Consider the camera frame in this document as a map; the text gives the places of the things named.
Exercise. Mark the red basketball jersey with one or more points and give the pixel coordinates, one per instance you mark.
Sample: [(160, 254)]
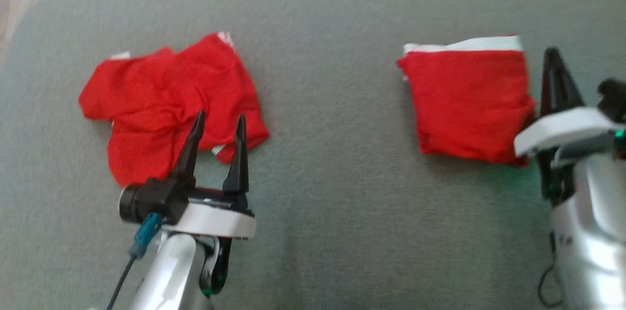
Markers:
[(146, 99)]

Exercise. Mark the red basketball shorts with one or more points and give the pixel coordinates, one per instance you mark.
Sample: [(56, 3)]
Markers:
[(469, 104)]

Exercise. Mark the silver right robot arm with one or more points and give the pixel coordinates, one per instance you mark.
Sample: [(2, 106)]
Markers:
[(592, 212)]

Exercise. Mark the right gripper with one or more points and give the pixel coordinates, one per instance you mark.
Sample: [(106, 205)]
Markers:
[(562, 129)]

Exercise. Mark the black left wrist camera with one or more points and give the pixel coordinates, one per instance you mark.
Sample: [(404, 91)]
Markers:
[(151, 200)]

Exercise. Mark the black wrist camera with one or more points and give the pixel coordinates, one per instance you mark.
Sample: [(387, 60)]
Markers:
[(151, 200), (615, 97)]

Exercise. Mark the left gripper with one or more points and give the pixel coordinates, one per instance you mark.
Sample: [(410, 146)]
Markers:
[(215, 219)]

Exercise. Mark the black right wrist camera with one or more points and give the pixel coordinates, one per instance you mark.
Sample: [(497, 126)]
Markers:
[(615, 97)]

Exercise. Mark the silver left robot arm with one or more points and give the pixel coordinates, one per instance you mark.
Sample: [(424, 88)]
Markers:
[(168, 271)]

